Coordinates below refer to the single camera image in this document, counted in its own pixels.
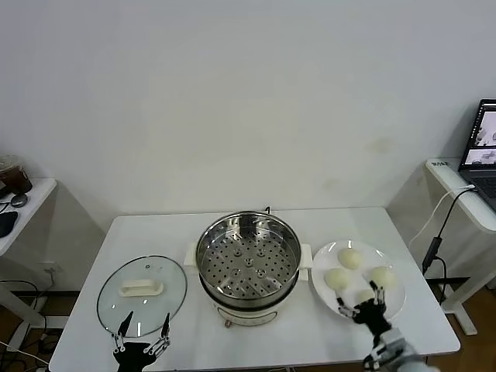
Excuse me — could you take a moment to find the white floor cable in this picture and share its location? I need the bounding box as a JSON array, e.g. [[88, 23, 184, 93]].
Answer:
[[0, 340, 50, 366]]

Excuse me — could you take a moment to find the white electric cooker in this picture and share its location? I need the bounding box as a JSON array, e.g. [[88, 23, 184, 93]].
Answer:
[[184, 242, 314, 329]]

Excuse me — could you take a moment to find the black cable with adapter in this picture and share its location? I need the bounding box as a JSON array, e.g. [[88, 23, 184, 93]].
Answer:
[[422, 188, 477, 307]]

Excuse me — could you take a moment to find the black computer mouse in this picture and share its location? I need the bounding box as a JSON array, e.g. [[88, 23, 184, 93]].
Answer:
[[0, 211, 19, 238]]

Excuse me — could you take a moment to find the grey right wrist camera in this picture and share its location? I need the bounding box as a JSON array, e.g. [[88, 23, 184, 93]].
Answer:
[[377, 328, 408, 353]]

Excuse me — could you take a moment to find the dark grey open laptop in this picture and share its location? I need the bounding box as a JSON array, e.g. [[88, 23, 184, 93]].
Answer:
[[457, 98, 496, 212]]

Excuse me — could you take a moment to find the black floor cable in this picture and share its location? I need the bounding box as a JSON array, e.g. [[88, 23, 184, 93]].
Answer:
[[0, 278, 51, 307]]

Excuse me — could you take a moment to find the glass lid with white handle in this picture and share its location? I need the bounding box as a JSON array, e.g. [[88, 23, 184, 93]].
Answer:
[[96, 254, 188, 339]]

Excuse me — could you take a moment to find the white side table under laptop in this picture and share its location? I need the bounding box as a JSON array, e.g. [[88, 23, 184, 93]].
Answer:
[[425, 157, 496, 336]]

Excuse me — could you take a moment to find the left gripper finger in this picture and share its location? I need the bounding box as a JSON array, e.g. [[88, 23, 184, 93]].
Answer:
[[143, 312, 172, 356], [111, 311, 134, 352]]

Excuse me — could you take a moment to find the white round plate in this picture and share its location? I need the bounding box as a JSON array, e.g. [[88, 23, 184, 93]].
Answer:
[[311, 240, 407, 325]]

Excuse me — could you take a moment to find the white laptop cable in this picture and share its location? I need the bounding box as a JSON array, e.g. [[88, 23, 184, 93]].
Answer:
[[408, 184, 477, 247]]

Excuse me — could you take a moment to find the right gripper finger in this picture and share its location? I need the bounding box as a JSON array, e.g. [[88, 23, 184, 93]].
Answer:
[[335, 294, 360, 319], [368, 281, 387, 311]]

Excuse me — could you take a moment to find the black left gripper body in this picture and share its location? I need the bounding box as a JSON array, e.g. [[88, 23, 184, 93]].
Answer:
[[113, 341, 156, 372]]

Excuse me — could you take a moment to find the white side table under cup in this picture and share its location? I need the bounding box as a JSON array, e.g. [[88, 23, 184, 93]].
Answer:
[[0, 177, 57, 352]]

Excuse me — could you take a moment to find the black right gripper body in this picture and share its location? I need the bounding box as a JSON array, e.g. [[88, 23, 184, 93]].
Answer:
[[352, 301, 391, 338]]

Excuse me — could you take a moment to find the plastic cup of iced coffee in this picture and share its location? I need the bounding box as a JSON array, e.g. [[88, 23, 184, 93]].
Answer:
[[0, 154, 33, 195]]

